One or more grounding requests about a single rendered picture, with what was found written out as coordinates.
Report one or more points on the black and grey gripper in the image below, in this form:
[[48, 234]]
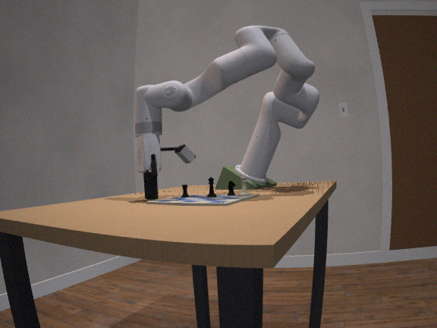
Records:
[[148, 152]]

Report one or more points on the blue and white chessboard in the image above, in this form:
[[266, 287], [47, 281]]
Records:
[[220, 200]]

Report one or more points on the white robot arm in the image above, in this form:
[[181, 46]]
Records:
[[256, 54]]

